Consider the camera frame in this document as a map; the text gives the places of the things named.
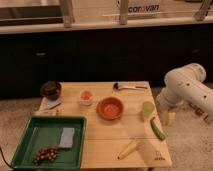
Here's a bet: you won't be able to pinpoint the dark brown bowl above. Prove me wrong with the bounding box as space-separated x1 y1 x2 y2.
40 81 61 101

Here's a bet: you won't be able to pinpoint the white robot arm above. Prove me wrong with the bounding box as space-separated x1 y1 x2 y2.
156 63 213 122

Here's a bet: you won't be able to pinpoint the wooden folding table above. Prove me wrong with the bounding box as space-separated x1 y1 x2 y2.
33 81 173 170

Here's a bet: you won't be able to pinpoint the green tray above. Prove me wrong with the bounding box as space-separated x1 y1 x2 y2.
11 116 86 171

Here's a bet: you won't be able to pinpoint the red bowl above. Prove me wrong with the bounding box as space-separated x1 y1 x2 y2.
96 97 124 120

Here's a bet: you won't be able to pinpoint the grey sponge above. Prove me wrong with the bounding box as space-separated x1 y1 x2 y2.
59 128 75 148

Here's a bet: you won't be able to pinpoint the bunch of red grapes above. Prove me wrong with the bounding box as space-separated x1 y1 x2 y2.
32 147 58 165

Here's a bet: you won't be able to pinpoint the light green cup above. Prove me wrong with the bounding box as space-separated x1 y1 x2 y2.
141 101 155 120

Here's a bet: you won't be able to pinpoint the black metal spoon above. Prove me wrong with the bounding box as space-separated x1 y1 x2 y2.
113 82 148 90

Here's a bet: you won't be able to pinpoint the white cup orange inside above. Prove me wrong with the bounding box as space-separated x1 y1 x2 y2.
79 90 93 106

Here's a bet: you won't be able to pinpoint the bottles on floor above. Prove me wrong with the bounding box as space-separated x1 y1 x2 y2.
188 102 212 124

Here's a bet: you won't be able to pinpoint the grey knife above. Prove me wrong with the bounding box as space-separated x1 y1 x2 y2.
43 98 62 110

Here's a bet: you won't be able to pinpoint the green cucumber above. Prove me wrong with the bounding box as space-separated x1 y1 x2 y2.
150 118 166 141

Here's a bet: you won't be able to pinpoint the yellow banana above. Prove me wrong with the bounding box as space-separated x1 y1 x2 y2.
117 140 139 160

